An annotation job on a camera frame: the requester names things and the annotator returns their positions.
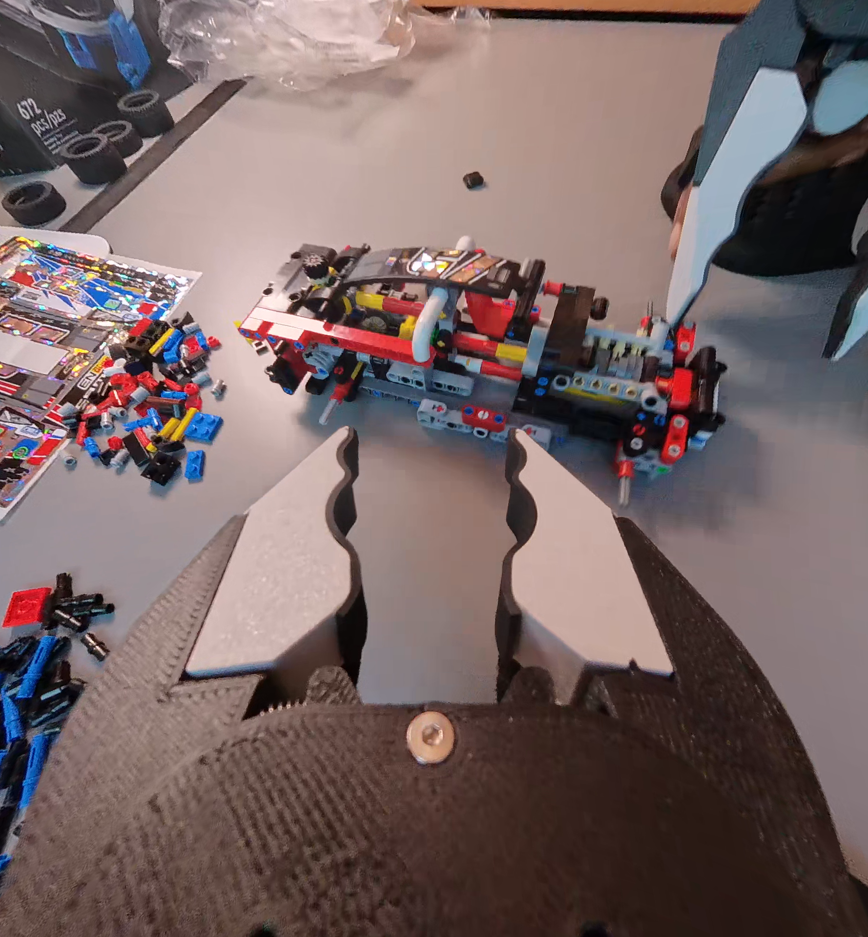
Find lego set box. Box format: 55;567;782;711
0;0;208;180

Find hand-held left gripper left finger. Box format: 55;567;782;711
184;426;369;687

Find lego car chassis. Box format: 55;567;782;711
235;236;728;506

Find person's right hand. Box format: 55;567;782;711
760;128;868;221

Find crumpled clear plastic bags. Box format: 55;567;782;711
159;0;490;92

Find white desk stand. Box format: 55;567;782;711
0;223;113;257

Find pile of black blue pins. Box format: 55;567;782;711
0;571;116;923

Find holographic sticker sheet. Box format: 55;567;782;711
0;234;202;521

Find pile of mixed lego pieces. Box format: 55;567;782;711
64;313;226;486

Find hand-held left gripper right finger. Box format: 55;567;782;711
496;428;675;704

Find black lego tyre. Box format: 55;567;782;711
59;133;127;185
93;119;144;158
117;89;175;139
0;182;67;226

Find red flat lego piece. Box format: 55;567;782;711
2;587;53;629

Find black chair armrest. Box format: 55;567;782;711
661;124;868;278

